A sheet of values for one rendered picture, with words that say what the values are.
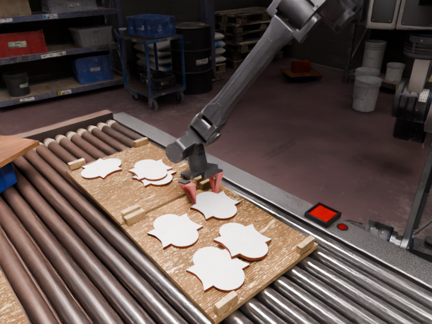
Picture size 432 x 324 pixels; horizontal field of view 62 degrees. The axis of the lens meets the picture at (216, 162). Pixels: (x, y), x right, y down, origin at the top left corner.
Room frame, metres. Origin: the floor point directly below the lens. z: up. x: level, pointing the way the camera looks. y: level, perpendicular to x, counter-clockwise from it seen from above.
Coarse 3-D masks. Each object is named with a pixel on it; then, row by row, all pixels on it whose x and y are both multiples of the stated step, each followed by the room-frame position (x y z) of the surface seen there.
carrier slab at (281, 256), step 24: (192, 216) 0.83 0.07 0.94; (240, 216) 0.83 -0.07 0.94; (264, 216) 0.82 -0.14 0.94; (144, 240) 0.73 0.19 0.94; (288, 240) 0.72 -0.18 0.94; (168, 264) 0.64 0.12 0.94; (192, 264) 0.64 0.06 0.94; (264, 264) 0.63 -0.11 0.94; (288, 264) 0.63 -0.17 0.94; (192, 288) 0.57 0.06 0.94; (240, 288) 0.56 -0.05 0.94
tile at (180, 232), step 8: (168, 216) 0.82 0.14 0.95; (176, 216) 0.82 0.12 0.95; (184, 216) 0.82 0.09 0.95; (160, 224) 0.78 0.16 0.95; (168, 224) 0.78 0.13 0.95; (176, 224) 0.78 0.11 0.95; (184, 224) 0.78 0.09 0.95; (192, 224) 0.78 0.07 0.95; (152, 232) 0.75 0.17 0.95; (160, 232) 0.75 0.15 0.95; (168, 232) 0.75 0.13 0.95; (176, 232) 0.75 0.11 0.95; (184, 232) 0.75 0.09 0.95; (192, 232) 0.75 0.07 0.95; (160, 240) 0.72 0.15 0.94; (168, 240) 0.72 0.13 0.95; (176, 240) 0.72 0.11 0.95; (184, 240) 0.71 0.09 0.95; (192, 240) 0.71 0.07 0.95; (184, 248) 0.70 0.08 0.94
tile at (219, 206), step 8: (208, 192) 0.94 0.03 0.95; (200, 200) 0.90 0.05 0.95; (208, 200) 0.90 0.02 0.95; (216, 200) 0.89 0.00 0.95; (224, 200) 0.89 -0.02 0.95; (232, 200) 0.89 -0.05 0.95; (192, 208) 0.86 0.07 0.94; (200, 208) 0.85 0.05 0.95; (208, 208) 0.85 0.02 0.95; (216, 208) 0.85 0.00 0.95; (224, 208) 0.85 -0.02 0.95; (232, 208) 0.85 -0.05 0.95; (208, 216) 0.82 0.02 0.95; (216, 216) 0.82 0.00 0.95; (224, 216) 0.81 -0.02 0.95; (232, 216) 0.82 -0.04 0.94
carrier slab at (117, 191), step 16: (96, 160) 1.19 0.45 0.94; (128, 160) 1.18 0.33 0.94; (80, 176) 1.07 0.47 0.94; (112, 176) 1.07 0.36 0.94; (128, 176) 1.06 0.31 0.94; (176, 176) 1.06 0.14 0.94; (96, 192) 0.97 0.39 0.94; (112, 192) 0.97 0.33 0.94; (128, 192) 0.96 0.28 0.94; (144, 192) 0.96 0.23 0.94; (160, 192) 0.96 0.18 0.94; (176, 192) 0.96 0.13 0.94; (112, 208) 0.88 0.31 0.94; (144, 208) 0.87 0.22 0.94
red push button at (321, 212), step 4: (316, 208) 0.86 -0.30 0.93; (320, 208) 0.86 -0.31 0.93; (324, 208) 0.86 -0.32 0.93; (312, 212) 0.85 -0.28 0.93; (316, 212) 0.85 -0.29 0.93; (320, 212) 0.85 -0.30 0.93; (324, 212) 0.85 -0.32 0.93; (328, 212) 0.84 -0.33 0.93; (332, 212) 0.84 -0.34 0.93; (316, 216) 0.83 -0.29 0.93; (320, 216) 0.83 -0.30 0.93; (324, 216) 0.83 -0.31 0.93; (328, 216) 0.83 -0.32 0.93; (332, 216) 0.83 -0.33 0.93; (324, 220) 0.81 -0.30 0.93
